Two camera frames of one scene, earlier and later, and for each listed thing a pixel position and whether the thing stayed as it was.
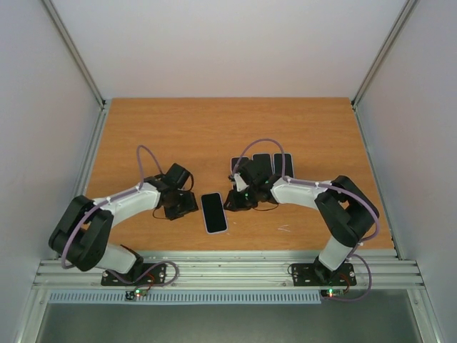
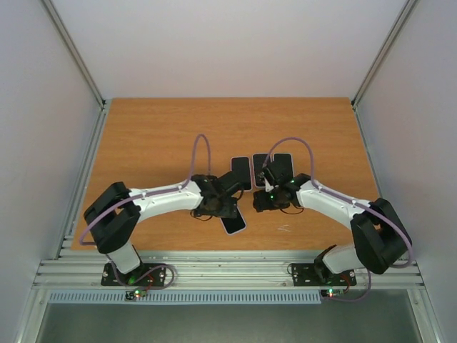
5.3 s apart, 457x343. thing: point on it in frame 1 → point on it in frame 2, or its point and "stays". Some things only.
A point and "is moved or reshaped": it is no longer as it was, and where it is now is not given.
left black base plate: x=156 y=278 stays
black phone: x=214 y=214 is moved or reshaped
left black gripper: x=191 y=206 → x=229 y=210
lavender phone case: x=214 y=213 is moved or reshaped
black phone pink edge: x=262 y=163 stays
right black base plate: x=316 y=274 stays
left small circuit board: x=137 y=292 stays
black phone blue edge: x=278 y=167 stays
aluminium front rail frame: x=232 y=269 stays
